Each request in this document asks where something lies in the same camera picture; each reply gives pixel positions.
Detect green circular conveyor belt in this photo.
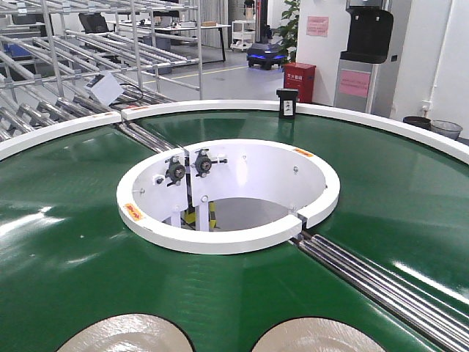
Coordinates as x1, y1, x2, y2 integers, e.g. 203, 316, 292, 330
1, 111, 468, 351

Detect blue lit mobile robot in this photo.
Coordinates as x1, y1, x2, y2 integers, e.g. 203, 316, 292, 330
247, 25, 286, 70

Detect black water dispenser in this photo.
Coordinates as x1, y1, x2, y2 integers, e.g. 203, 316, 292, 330
340, 1, 394, 64

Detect green potted plant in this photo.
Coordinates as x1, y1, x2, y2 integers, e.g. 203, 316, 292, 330
278, 0, 300, 63

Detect steel conveyor rollers left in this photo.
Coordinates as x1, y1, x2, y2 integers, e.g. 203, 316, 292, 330
114, 122, 175, 153

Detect white utility cart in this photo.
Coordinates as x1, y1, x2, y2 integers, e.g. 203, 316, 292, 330
230, 20, 255, 51

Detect steel conveyor rollers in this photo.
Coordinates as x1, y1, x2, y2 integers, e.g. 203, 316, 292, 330
114, 122, 175, 153
290, 231, 468, 351

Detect white inner ring guard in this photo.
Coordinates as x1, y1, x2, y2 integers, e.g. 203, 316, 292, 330
117, 139, 340, 254

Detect white office desk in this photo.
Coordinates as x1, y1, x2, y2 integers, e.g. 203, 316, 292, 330
106, 20, 231, 63

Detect black round bin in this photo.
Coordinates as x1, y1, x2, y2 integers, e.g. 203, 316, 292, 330
402, 116, 431, 131

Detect black bearing mount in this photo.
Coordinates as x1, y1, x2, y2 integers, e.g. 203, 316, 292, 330
165, 156, 185, 186
194, 149, 213, 177

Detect cream plate black rim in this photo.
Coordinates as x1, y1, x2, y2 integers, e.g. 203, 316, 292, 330
58, 313, 194, 351
252, 317, 384, 351

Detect right black bearing mount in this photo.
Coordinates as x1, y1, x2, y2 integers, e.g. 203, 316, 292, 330
194, 149, 213, 177

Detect red fire equipment box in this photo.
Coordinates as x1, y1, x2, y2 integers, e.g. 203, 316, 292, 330
283, 62, 316, 103

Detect steel conveyor rollers right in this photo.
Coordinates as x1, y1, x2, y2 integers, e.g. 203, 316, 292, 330
290, 231, 468, 351

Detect pink wall notice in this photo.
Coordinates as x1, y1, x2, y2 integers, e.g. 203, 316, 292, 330
306, 16, 329, 37

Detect wire mesh waste basket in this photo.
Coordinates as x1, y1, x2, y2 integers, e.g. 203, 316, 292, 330
430, 120, 462, 140

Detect white control box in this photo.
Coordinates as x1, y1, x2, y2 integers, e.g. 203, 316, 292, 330
84, 72, 124, 106

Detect left black bearing mount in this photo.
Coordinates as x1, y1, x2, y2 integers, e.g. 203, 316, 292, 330
165, 156, 185, 186

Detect white outer rim guard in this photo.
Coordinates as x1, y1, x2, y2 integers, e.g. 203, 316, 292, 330
1, 100, 468, 164

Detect metal roller rack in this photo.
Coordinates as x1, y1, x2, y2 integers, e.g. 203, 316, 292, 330
1, 1, 202, 141

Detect black sensor box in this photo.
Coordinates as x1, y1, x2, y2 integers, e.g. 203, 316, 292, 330
276, 88, 299, 120

